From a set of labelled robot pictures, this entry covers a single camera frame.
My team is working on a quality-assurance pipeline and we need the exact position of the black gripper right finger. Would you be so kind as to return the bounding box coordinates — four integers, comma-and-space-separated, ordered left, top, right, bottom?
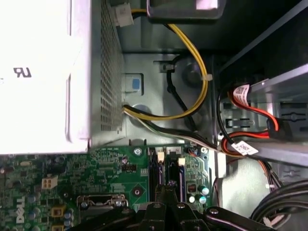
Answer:
167, 180, 279, 231

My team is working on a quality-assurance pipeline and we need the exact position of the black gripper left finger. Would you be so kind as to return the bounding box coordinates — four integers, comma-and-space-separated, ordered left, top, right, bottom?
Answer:
69, 184, 172, 231

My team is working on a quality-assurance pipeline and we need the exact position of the black RAM slot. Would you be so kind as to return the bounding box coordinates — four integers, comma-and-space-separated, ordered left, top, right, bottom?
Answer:
148, 147, 159, 205
167, 154, 180, 184

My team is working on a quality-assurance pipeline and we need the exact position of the CPU socket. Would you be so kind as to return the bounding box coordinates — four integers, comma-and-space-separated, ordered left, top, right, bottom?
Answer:
76, 194, 130, 217

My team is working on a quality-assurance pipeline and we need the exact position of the metal socket cover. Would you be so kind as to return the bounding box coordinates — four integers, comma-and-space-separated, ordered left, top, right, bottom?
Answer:
77, 195, 129, 210

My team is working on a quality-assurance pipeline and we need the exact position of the green Dell motherboard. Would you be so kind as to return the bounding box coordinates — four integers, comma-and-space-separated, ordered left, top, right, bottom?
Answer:
0, 144, 215, 231

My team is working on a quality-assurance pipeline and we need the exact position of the white four-pin power socket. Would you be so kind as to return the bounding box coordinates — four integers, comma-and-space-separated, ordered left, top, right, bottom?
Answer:
41, 175, 59, 191

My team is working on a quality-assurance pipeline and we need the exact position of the silver metal drive cage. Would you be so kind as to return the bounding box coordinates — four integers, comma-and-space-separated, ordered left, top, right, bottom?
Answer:
215, 0, 308, 183

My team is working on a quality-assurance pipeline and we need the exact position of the black open PC case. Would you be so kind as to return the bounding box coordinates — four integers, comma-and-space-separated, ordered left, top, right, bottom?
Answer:
0, 0, 308, 231

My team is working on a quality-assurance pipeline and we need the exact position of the blue square sticker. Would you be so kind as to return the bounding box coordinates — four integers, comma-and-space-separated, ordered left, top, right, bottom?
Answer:
131, 78, 142, 91

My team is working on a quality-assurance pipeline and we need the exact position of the silver power supply unit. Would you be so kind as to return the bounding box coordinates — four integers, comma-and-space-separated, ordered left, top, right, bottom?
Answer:
0, 0, 126, 155

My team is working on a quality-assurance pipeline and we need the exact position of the grey black wire bundle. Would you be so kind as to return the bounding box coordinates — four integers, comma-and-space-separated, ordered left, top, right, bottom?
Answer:
123, 109, 226, 154

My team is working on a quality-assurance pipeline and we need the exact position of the black red orange power cable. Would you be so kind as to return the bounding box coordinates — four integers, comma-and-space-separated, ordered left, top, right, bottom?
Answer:
216, 92, 270, 158

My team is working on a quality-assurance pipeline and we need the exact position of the thick black cable bundle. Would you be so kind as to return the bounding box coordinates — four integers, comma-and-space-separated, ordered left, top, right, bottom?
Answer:
249, 179, 308, 231

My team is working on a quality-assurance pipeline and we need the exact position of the yellow wire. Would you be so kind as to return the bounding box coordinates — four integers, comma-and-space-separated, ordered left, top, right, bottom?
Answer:
123, 8, 209, 121

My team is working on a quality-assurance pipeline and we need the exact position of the red wire with white label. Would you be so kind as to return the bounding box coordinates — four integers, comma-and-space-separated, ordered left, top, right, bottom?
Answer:
230, 83, 281, 140

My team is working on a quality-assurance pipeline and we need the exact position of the thin black wire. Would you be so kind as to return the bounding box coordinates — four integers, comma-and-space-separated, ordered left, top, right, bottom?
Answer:
165, 64, 202, 132

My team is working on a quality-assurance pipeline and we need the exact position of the white plastic wire connector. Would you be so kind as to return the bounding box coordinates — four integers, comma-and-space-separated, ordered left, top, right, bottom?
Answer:
115, 4, 134, 27

